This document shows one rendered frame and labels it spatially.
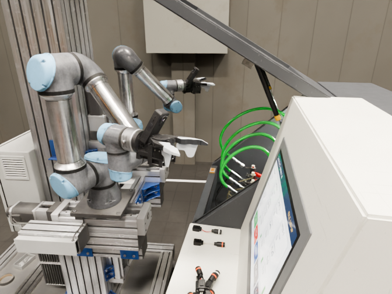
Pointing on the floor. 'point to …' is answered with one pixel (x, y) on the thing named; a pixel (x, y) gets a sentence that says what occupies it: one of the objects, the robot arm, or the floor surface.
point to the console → (336, 196)
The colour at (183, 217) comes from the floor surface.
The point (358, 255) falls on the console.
